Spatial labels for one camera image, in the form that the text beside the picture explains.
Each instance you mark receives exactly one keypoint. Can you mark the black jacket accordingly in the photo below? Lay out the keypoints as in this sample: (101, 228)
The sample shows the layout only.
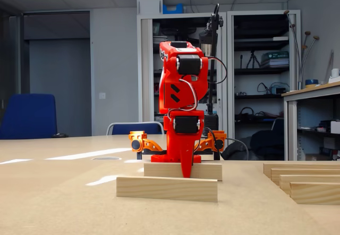
(265, 144)

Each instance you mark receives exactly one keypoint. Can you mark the grey side table wooden top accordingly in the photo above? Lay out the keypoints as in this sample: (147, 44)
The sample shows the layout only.
(324, 91)

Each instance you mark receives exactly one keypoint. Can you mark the red robot arm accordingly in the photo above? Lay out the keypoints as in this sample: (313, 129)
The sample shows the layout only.
(168, 70)

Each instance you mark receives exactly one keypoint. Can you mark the black computer mouse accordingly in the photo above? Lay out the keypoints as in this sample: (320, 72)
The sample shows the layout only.
(60, 135)

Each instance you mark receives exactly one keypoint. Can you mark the grey metal cabinet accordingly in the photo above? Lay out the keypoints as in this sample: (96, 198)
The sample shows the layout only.
(145, 72)
(280, 12)

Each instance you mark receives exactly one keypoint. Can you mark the black gooseneck stand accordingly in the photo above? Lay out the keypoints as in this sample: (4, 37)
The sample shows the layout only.
(211, 124)

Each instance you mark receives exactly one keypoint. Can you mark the white cup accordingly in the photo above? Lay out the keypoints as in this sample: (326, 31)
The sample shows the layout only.
(335, 72)

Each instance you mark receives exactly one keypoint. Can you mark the green book stack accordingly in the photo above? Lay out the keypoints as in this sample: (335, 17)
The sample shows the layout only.
(275, 59)

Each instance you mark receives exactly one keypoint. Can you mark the white paper pile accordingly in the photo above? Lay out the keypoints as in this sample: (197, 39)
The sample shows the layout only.
(335, 80)

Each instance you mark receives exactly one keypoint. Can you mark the blue office chair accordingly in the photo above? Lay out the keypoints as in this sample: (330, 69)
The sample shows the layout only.
(29, 115)

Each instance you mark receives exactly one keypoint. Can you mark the blue tape roll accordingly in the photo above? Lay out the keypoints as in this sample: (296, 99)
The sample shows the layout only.
(311, 82)

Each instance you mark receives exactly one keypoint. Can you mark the dark office chair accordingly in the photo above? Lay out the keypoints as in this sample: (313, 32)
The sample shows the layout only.
(278, 124)

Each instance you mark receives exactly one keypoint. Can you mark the grey door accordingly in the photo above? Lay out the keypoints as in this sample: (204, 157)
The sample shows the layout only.
(59, 86)

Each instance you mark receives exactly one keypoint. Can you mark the white small box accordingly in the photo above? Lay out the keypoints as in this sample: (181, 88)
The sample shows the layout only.
(335, 127)

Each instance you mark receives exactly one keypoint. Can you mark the white light switch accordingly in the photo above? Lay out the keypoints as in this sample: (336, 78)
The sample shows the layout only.
(102, 96)

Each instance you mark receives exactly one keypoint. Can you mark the white flat box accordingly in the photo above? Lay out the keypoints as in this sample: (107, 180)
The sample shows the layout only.
(281, 38)

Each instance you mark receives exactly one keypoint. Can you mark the brown fibreboard sheet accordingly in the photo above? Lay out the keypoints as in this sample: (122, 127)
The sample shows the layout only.
(159, 219)

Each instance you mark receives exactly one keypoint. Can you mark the black mini tripod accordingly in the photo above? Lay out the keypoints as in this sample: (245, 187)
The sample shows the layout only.
(253, 55)

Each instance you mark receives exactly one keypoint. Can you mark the orange table clamp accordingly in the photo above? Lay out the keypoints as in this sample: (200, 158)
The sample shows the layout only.
(220, 134)
(138, 135)

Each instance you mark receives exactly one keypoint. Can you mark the blue plastic box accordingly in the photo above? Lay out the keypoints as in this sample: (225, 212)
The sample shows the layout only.
(172, 9)

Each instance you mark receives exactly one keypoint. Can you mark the white paper stack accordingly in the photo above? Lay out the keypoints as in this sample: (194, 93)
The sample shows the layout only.
(156, 39)

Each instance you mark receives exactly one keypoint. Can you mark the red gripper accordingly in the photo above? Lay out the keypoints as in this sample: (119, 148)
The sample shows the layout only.
(186, 137)

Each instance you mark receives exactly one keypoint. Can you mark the blue chair grey frame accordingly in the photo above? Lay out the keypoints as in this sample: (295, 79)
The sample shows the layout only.
(132, 129)

